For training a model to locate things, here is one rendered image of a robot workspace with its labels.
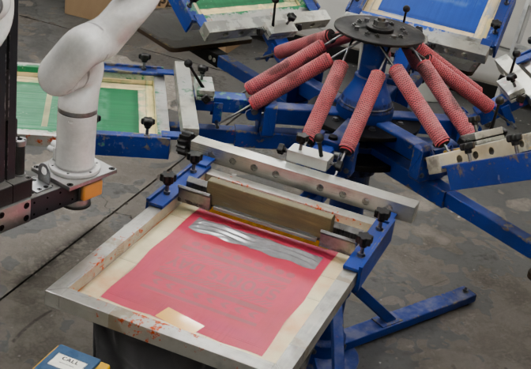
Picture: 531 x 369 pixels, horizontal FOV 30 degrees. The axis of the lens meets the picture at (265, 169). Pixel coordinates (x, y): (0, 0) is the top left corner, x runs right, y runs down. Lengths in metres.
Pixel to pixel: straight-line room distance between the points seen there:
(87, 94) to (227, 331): 0.64
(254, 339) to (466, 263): 2.55
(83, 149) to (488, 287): 2.55
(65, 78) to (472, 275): 2.75
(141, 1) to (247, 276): 0.72
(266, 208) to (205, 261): 0.24
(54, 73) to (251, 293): 0.69
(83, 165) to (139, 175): 2.55
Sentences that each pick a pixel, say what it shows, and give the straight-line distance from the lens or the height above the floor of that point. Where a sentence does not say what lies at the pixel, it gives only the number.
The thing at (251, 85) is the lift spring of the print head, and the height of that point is 1.06.
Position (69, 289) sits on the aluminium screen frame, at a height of 0.99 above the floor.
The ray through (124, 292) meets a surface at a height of 0.95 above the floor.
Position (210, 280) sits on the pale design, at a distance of 2.42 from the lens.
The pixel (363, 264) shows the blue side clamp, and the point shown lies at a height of 1.01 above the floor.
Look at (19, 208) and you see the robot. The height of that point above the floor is 1.11.
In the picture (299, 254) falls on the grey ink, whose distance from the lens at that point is 2.56.
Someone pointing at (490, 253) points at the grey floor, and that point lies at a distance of 4.82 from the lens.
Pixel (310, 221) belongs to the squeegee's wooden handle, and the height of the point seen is 1.03.
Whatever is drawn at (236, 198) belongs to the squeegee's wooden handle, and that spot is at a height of 1.03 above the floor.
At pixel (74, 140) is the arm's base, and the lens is 2.40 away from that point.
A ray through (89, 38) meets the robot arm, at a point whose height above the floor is 1.52.
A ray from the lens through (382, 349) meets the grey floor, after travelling 3.97.
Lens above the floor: 2.26
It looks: 26 degrees down
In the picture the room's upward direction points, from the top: 8 degrees clockwise
